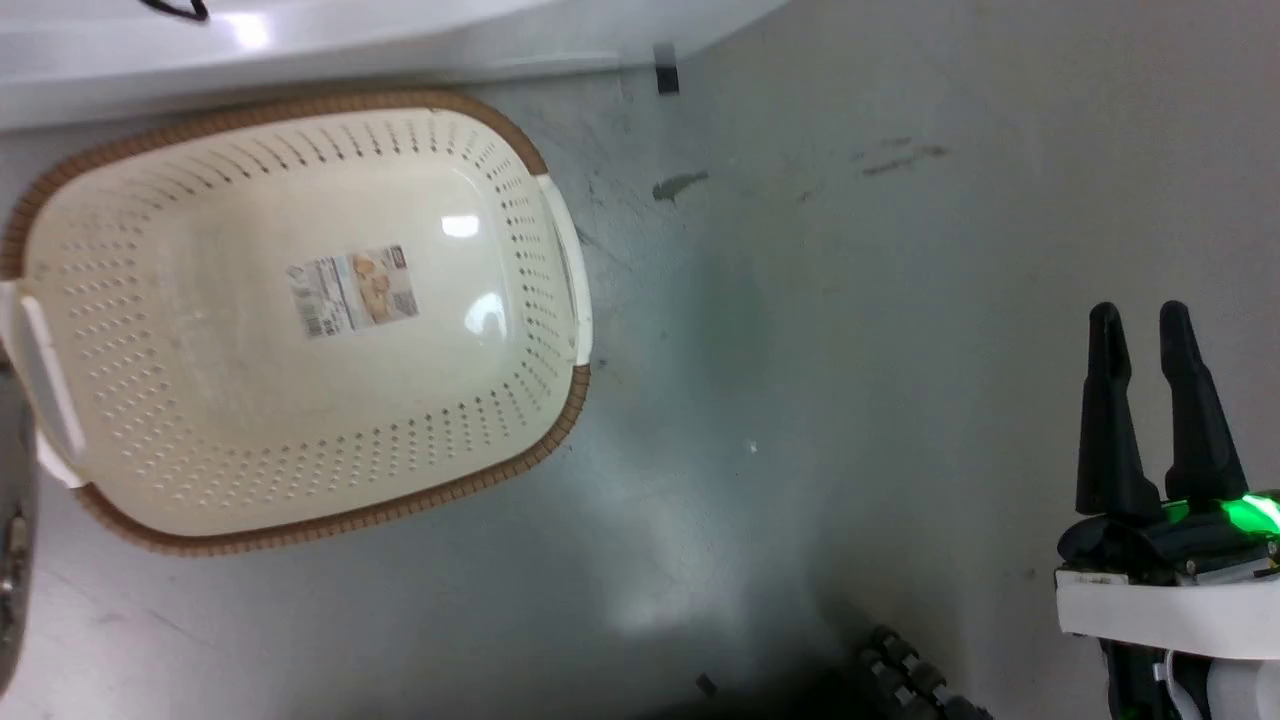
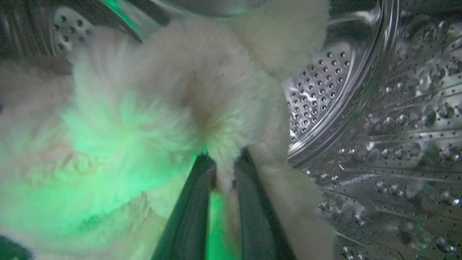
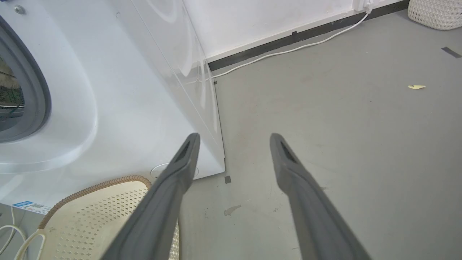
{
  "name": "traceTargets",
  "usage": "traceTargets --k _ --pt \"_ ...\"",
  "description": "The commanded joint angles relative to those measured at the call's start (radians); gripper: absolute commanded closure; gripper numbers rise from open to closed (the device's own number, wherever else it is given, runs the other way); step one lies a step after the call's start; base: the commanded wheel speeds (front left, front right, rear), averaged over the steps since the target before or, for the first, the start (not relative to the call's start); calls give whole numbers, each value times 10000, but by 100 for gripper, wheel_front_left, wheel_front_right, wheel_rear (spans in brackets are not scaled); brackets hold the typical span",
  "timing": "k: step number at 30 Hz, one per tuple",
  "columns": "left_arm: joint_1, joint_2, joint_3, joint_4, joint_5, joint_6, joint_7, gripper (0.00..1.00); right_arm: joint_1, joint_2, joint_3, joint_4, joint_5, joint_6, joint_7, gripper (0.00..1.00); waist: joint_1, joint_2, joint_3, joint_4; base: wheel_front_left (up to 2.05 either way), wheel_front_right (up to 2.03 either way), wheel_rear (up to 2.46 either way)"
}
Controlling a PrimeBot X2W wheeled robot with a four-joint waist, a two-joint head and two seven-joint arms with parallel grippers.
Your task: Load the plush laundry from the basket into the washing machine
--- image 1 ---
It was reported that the cream perforated laundry basket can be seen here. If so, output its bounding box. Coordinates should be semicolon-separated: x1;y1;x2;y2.
0;88;594;557

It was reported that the paper product label sticker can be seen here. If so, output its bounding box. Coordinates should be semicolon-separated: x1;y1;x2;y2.
288;245;420;340

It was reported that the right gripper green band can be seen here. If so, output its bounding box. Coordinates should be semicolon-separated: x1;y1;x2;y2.
1056;300;1280;588

